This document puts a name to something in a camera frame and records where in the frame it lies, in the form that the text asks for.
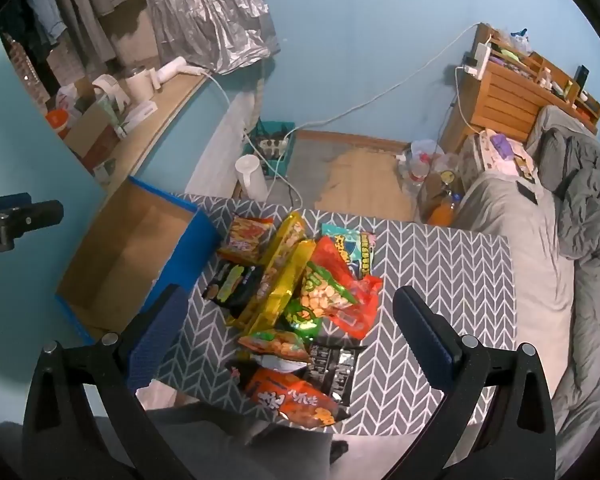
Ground red translucent snack packet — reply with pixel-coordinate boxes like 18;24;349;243
307;236;384;341

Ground flat white box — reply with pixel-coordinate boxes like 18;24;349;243
122;101;160;127

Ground silver curtain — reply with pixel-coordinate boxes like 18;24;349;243
135;0;282;77

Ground long white wall cable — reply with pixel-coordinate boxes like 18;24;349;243
279;22;482;147

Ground grey duvet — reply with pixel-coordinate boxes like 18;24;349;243
525;105;600;262

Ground white power strip in crate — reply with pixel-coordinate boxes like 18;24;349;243
256;137;289;157

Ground small orange snack packet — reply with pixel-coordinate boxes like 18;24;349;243
237;329;314;366

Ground hanging clothes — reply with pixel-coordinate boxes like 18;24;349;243
0;0;153;73

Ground clear plastic bottle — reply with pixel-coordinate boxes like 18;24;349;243
404;152;431;190

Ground white desk fan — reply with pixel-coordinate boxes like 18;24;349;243
92;74;132;112

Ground wooden headboard shelf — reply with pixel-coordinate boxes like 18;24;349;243
437;22;600;155

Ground open brown cardboard box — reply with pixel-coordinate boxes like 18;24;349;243
62;77;127;162

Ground blue cardboard box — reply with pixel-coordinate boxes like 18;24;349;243
55;176;221;346

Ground white hair dryer cord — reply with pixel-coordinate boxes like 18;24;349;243
201;71;262;162

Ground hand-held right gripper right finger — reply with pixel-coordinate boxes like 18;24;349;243
380;285;558;480

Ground red yellow snack packet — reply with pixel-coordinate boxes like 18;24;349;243
219;215;276;266

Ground white hair dryer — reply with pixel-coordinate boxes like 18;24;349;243
152;56;207;84

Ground orange lid container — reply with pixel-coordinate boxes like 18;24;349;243
45;109;74;137

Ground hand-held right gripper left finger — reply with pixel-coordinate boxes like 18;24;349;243
22;284;196;480

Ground orange drink bottle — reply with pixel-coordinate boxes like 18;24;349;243
426;192;464;227

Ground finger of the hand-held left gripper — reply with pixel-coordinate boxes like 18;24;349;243
0;192;32;211
0;200;64;235

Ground grey chevron tablecloth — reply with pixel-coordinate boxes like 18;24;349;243
135;192;518;436

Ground green cracker snack packet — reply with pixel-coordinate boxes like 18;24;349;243
300;261;359;322

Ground teal snack packet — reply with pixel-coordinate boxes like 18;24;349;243
321;223;377;281

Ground white plastic bag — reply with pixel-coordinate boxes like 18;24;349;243
55;82;88;111

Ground teal plastic crate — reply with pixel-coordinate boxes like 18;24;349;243
242;120;297;179

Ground clear plastic bag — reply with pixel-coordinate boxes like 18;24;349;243
409;138;447;172

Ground grey bed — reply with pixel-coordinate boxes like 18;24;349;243
450;160;600;478

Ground black silver snack packet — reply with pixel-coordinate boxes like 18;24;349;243
304;342;359;409

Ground white electric kettle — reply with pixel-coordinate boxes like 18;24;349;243
235;154;270;204

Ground long gold snack packet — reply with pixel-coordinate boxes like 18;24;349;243
260;211;307;311
227;239;317;342

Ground white snack packet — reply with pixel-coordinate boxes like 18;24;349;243
250;351;308;374

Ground floral pillow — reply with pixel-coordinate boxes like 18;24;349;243
462;129;539;182

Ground black green snack packet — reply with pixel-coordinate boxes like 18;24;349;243
202;260;266;318

